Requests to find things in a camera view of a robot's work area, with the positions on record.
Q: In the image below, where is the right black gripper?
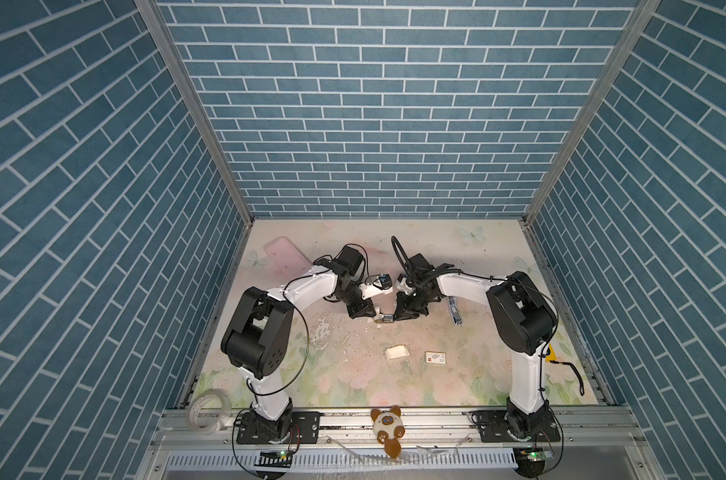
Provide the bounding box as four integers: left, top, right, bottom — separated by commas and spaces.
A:
389, 285, 434, 320

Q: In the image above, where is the blue mini stapler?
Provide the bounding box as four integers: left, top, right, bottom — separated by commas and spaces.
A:
448, 297, 463, 326

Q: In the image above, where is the staple box tray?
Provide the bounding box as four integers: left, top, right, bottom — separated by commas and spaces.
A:
385, 345, 410, 360

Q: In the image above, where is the staple box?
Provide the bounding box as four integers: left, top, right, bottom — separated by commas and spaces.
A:
425, 351, 447, 365

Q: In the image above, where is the beige mini stapler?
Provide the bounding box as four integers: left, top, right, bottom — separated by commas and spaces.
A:
374, 314, 395, 324

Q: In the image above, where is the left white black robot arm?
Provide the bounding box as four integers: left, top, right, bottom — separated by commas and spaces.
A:
220, 243, 376, 428

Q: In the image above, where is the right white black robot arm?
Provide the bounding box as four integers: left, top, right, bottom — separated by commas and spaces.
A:
394, 254, 558, 440

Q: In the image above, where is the pink rectangular case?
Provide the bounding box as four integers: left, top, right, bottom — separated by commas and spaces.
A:
264, 236, 312, 279

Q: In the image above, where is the yellow tape roll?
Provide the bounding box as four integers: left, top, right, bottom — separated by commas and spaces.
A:
544, 344, 558, 363

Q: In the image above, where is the panda plush toy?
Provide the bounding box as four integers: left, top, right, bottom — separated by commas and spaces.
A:
370, 406, 405, 459

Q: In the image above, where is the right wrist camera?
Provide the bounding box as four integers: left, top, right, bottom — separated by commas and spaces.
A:
395, 274, 415, 295

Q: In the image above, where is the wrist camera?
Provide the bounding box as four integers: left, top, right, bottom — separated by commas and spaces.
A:
359, 273, 393, 300
395, 274, 415, 295

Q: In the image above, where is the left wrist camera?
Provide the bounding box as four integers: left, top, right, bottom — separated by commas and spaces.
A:
359, 273, 393, 300

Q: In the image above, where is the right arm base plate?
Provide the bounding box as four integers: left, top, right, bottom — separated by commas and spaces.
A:
468, 407, 562, 443

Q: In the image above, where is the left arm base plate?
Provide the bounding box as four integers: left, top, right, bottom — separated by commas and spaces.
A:
234, 410, 321, 446

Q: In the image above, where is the white coiled cable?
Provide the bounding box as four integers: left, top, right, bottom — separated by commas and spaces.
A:
186, 388, 233, 434

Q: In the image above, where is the aluminium front rail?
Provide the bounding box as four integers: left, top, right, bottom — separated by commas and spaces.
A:
150, 405, 647, 450

